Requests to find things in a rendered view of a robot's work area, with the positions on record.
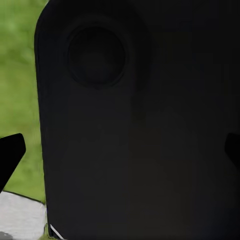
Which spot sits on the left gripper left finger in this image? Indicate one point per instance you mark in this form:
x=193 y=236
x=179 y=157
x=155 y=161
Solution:
x=12 y=149

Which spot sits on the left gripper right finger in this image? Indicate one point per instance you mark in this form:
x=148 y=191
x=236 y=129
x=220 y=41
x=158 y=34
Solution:
x=232 y=149

